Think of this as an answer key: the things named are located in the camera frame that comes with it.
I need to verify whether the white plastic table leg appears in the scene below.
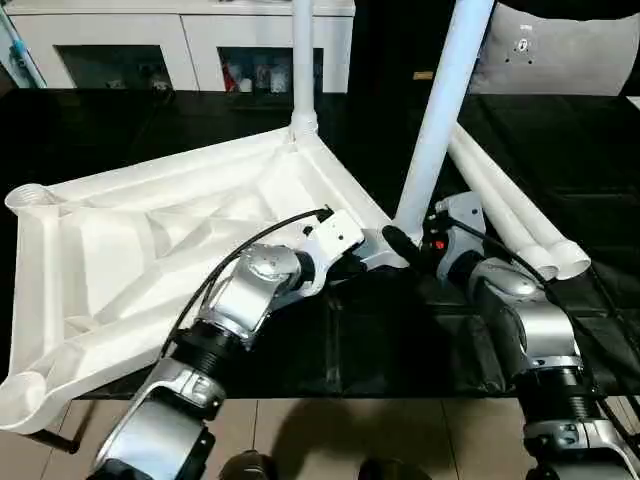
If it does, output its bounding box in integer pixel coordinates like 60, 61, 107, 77
394, 0, 496, 246
291, 0, 320, 136
447, 134, 559, 281
452, 124, 592, 280

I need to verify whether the white plastic table top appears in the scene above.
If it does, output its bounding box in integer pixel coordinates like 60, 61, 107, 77
0, 127, 416, 435

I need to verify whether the black work mat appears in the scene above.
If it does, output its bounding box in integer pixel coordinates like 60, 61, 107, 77
0, 87, 640, 401

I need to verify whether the black box with gold label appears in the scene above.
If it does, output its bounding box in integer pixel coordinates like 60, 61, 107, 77
349, 0, 501, 99

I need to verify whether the dark robot right foot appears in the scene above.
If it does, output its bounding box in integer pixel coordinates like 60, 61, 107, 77
359, 457, 431, 480

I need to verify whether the dark robot foot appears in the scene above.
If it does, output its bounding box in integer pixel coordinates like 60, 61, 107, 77
223, 449, 279, 480
359, 457, 431, 480

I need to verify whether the dark robot left foot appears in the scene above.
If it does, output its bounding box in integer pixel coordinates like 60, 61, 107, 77
223, 449, 279, 480

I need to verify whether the grey cushion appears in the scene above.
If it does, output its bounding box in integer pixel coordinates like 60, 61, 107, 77
469, 2, 640, 96

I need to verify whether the white glass-door cabinet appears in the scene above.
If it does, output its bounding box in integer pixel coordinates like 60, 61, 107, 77
7, 0, 356, 94

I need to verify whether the black metal support bar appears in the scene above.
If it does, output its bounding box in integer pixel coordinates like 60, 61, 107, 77
27, 399, 96, 454

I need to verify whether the white pipe with blue clip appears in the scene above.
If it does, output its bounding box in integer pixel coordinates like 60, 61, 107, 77
0, 7, 49, 90

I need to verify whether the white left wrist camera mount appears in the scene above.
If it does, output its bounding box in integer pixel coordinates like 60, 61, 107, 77
299, 209, 365, 296

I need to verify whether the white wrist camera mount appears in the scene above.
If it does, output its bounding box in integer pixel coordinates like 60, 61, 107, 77
299, 209, 365, 296
434, 191, 487, 281

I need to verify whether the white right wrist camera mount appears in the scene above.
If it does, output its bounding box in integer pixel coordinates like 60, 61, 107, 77
434, 191, 487, 281

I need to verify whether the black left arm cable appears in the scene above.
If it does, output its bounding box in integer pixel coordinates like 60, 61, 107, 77
159, 207, 334, 359

